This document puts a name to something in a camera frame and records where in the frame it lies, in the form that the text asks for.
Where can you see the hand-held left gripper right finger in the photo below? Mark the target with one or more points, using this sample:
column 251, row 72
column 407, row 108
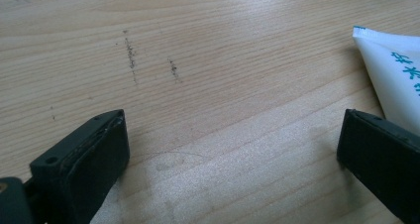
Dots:
column 379, row 158

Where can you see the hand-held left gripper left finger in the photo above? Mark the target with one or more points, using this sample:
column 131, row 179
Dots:
column 82, row 161

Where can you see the white tube with teal print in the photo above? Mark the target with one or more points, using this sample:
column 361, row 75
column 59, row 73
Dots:
column 389, row 75

